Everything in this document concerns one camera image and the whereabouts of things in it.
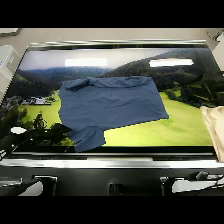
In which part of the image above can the blue T-shirt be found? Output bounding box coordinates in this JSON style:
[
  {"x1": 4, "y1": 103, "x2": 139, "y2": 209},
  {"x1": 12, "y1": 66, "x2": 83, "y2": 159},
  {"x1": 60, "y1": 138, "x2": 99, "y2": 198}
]
[{"x1": 57, "y1": 75, "x2": 170, "y2": 153}]

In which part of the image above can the beige garment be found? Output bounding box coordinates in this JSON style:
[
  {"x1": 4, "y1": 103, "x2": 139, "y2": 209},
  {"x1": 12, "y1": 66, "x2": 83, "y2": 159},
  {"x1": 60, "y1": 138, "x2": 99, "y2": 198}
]
[{"x1": 199, "y1": 105, "x2": 224, "y2": 162}]

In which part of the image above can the silver frame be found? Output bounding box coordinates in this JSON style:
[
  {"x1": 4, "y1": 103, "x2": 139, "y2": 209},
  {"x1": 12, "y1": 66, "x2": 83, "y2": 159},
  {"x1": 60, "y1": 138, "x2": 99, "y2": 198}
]
[{"x1": 0, "y1": 152, "x2": 224, "y2": 197}]

